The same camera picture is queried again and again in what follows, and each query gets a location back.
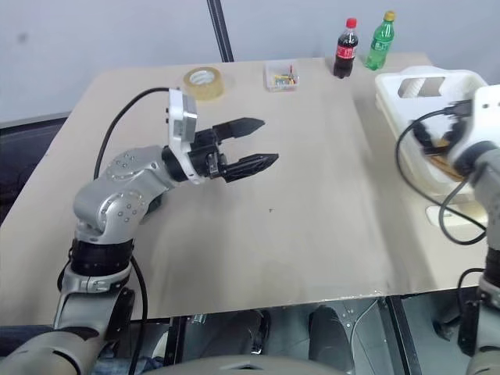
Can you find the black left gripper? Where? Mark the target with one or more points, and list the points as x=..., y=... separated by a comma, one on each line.
x=205, y=156

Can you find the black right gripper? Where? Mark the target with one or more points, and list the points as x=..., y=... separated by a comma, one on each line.
x=456, y=131

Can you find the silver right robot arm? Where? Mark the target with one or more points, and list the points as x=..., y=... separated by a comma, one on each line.
x=486, y=187

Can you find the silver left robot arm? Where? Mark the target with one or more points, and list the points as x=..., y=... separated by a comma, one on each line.
x=117, y=195

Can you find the white plastic tray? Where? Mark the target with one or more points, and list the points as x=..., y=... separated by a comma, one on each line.
x=390, y=97

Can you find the clear box of small parts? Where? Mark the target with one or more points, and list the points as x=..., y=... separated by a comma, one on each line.
x=282, y=78

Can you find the beige packing tape roll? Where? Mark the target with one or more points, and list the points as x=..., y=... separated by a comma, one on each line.
x=205, y=88

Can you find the green bottle yellow cap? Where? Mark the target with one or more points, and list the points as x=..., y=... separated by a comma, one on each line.
x=381, y=43

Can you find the black vertical pole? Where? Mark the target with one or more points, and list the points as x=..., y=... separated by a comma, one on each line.
x=220, y=31

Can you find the cola bottle red cap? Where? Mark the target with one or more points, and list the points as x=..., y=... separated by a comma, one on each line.
x=345, y=51

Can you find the black table leg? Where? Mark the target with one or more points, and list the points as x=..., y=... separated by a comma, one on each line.
x=176, y=343
x=398, y=332

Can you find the blue jeans leg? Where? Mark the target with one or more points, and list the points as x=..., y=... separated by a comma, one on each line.
x=152, y=365

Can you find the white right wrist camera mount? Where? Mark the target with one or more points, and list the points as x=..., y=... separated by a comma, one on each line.
x=482, y=117

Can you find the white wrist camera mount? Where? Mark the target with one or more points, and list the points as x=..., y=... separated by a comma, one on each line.
x=482, y=117
x=177, y=156

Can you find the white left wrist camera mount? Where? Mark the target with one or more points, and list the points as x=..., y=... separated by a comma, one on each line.
x=177, y=156

